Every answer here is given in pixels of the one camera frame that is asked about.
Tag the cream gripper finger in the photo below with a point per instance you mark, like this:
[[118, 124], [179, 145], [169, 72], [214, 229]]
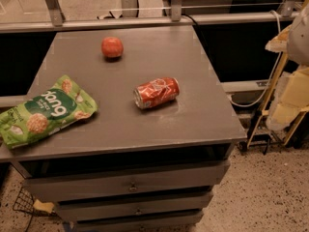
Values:
[[279, 42], [291, 95]]

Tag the red coke can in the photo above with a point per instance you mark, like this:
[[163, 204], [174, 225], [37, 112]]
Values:
[[156, 92]]

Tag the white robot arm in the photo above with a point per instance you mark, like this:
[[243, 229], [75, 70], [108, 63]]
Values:
[[298, 41]]

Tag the red apple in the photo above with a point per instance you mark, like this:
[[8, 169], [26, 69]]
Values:
[[112, 47]]

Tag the yellow metal stand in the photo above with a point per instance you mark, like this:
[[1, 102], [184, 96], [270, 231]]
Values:
[[263, 110]]

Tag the grey drawer cabinet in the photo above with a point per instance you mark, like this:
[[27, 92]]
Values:
[[198, 125]]

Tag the bottom grey drawer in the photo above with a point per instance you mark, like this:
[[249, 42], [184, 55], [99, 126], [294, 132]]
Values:
[[141, 223]]

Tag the grey drawer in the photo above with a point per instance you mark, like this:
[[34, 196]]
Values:
[[138, 180], [141, 223], [135, 206]]

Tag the middle grey drawer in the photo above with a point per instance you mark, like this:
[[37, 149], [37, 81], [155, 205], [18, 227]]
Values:
[[135, 206]]

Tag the green snack bag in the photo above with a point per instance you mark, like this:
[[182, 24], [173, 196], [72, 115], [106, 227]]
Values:
[[58, 107]]

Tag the top grey drawer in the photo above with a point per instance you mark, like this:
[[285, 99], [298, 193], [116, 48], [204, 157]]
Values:
[[138, 180]]

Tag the yellow sponge block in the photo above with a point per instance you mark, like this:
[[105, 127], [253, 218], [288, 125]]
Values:
[[43, 206]]

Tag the metal railing frame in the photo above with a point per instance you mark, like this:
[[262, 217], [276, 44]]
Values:
[[69, 15]]

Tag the black wire basket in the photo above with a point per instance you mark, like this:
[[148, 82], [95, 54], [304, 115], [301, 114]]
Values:
[[24, 204]]

